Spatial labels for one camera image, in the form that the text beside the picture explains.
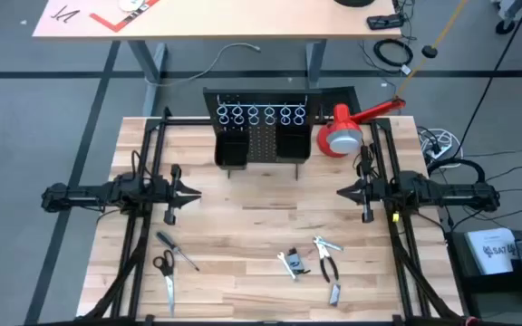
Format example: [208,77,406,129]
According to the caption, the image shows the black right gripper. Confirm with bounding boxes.
[336,160,396,225]

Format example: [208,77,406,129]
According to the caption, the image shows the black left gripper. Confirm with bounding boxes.
[150,163,203,226]

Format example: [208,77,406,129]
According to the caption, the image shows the black plastic pegboard bin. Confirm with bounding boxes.
[275,124,313,164]
[214,129,250,171]

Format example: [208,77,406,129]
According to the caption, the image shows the black handled silver pliers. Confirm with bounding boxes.
[313,235,342,284]

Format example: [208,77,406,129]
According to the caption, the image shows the black metal pegboard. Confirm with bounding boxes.
[202,86,324,181]

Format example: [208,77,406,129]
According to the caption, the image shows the red desk lamp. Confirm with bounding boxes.
[316,98,407,158]

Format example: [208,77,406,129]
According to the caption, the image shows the white power strip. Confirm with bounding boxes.
[417,126,464,169]

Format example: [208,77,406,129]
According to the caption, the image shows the white printed booklet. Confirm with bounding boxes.
[463,227,519,276]

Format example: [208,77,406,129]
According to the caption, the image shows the black equipment cart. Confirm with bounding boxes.
[444,227,522,309]

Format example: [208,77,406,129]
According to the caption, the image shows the black flat device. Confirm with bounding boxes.
[366,13,406,31]

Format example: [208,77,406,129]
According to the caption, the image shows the light wooden desk grey legs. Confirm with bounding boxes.
[32,0,402,117]

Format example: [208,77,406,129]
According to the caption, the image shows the black round base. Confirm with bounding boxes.
[333,0,376,8]

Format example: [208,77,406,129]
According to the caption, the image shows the red L-shaped strip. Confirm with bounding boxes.
[89,0,160,34]

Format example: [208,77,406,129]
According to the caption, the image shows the white round tape roll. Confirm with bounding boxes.
[118,0,149,13]

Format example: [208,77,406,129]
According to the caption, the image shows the black lamp power cord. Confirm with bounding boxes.
[353,143,375,182]

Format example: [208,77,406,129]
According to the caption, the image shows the black handled screwdriver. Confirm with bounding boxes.
[155,230,201,273]

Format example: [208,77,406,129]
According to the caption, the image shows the black handled scissors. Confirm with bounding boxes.
[151,248,176,319]

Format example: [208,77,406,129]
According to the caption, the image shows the thick black cable loop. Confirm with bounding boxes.
[426,157,488,185]

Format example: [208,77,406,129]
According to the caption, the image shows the chrome hook rail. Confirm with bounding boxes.
[217,93,308,110]

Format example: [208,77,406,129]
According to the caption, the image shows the black aluminium rig frame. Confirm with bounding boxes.
[20,106,475,326]

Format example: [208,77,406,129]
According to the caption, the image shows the coiled black cable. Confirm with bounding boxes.
[372,38,414,68]

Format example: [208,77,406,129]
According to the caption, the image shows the grey floor cable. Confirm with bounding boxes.
[145,42,262,87]

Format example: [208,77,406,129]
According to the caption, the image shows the yellow cord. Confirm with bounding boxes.
[394,0,470,101]

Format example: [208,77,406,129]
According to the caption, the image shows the long black floor cable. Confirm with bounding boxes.
[450,0,522,159]

